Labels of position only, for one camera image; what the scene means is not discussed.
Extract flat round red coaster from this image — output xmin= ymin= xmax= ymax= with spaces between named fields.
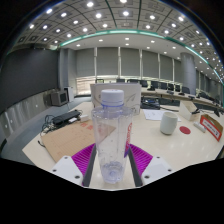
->
xmin=179 ymin=125 xmax=192 ymax=135

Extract row of black office chairs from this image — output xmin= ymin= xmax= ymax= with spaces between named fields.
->
xmin=95 ymin=78 xmax=192 ymax=95

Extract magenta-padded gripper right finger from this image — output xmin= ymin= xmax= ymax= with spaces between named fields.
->
xmin=128 ymin=143 xmax=174 ymax=187

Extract long curved conference desk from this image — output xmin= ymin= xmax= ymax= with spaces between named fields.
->
xmin=141 ymin=87 xmax=222 ymax=112

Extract white ceramic mug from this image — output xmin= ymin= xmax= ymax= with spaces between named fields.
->
xmin=159 ymin=111 xmax=179 ymax=136

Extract white divided organizer box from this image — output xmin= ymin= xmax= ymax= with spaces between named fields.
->
xmin=179 ymin=100 xmax=202 ymax=122

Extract black electronic device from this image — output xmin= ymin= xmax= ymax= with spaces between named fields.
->
xmin=140 ymin=96 xmax=162 ymax=110

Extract brown cardboard box red label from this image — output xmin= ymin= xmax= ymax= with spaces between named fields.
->
xmin=199 ymin=113 xmax=224 ymax=142

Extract white printed cardboard box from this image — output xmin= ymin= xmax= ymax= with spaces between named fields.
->
xmin=89 ymin=83 xmax=142 ymax=116

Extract clear plastic water bottle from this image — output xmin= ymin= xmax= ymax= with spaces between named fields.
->
xmin=91 ymin=88 xmax=134 ymax=184

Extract grey box monitor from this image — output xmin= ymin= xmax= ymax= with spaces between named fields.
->
xmin=50 ymin=89 xmax=69 ymax=107

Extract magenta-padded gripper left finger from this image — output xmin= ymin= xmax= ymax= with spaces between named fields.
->
xmin=50 ymin=143 xmax=98 ymax=188

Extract recessed ceiling lights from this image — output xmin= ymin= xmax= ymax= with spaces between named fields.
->
xmin=28 ymin=0 xmax=221 ymax=68

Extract white paper sheet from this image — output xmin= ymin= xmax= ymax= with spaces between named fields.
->
xmin=142 ymin=109 xmax=182 ymax=122

